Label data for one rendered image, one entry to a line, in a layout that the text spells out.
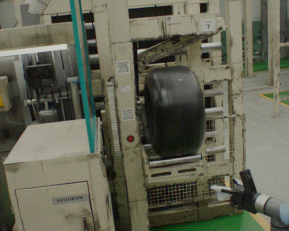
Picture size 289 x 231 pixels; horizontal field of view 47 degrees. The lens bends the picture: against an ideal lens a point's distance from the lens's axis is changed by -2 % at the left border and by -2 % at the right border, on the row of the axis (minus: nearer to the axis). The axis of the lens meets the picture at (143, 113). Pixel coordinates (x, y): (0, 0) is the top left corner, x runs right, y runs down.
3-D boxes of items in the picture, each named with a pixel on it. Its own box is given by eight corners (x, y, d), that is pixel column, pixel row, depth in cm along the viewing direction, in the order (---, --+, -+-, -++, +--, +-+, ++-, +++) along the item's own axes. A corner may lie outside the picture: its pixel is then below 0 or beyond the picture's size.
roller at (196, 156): (148, 168, 213) (147, 162, 211) (147, 165, 217) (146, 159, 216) (202, 161, 216) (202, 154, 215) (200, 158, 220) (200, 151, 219)
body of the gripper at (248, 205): (228, 205, 141) (252, 216, 132) (230, 186, 140) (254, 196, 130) (240, 200, 146) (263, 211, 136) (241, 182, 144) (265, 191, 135)
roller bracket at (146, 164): (145, 175, 210) (144, 161, 207) (138, 151, 248) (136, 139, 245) (151, 174, 210) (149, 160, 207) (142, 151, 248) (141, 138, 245)
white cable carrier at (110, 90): (115, 156, 217) (106, 82, 204) (114, 153, 222) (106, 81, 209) (122, 155, 218) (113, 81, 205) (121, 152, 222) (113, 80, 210)
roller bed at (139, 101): (119, 142, 255) (114, 104, 248) (118, 136, 270) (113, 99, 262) (145, 139, 257) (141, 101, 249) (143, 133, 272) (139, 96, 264)
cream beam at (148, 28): (130, 42, 224) (128, 19, 220) (127, 40, 248) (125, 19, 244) (219, 34, 230) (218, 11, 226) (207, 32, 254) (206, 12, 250)
